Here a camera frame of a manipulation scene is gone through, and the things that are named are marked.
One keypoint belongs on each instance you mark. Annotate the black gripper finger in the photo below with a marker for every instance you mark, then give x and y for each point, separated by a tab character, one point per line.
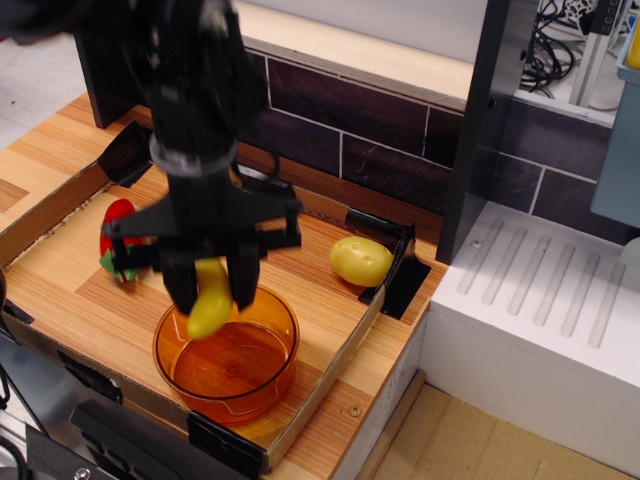
180	280
243	265

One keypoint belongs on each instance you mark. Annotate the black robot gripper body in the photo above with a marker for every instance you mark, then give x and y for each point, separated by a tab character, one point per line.
201	218

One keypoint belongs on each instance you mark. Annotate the yellow plastic toy banana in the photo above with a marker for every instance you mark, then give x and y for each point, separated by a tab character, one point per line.
214	302

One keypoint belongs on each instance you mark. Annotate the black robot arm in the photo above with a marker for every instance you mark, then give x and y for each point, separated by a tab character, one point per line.
203	91

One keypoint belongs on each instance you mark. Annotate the orange transparent plastic pot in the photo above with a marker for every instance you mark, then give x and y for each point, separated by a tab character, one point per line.
240	372

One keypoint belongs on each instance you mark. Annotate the cardboard fence with black tape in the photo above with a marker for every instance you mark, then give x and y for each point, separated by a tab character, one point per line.
101	331

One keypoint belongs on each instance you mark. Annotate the yellow toy potato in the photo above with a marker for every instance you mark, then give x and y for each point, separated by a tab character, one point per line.
360	261

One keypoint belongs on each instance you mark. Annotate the black equipment base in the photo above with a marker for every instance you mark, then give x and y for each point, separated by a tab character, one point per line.
119	440

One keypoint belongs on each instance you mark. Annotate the white toy sink drainboard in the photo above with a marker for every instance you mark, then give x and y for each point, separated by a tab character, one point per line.
538	324

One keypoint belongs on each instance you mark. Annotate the dark brick backsplash panel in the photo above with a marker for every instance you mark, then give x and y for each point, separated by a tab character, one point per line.
547	165

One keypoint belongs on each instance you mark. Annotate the grey blue plastic bin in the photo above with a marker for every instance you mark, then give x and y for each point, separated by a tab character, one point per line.
617	191

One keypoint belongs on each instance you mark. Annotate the dark grey vertical post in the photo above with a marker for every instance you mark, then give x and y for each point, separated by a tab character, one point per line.
503	47

